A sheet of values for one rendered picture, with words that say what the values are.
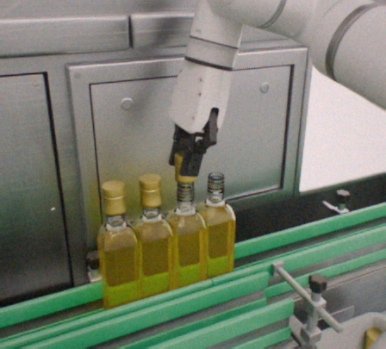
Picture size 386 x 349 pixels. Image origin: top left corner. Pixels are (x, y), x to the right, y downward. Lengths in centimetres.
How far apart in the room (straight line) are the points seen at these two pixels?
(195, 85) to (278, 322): 41
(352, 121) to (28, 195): 71
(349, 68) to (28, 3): 48
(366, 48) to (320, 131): 58
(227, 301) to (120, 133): 34
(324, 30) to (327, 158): 61
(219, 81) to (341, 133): 49
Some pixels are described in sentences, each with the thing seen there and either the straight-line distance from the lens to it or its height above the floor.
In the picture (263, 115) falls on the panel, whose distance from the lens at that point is 88.
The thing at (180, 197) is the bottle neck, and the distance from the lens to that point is 68.
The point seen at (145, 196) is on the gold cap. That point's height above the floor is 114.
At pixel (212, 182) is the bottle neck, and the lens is 70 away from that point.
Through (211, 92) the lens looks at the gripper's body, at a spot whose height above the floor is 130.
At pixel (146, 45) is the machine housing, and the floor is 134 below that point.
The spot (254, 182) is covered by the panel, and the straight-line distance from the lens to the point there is 93.
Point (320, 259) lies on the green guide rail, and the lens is 89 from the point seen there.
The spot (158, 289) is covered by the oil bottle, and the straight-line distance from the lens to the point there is 74.
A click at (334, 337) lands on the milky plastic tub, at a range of 91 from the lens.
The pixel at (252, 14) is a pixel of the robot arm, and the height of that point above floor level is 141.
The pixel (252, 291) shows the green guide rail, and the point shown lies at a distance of 80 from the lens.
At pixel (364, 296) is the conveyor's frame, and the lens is 102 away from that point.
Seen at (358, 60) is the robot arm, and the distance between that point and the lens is 42.
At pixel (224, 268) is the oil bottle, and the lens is 78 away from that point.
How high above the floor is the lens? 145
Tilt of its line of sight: 22 degrees down
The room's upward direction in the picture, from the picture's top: straight up
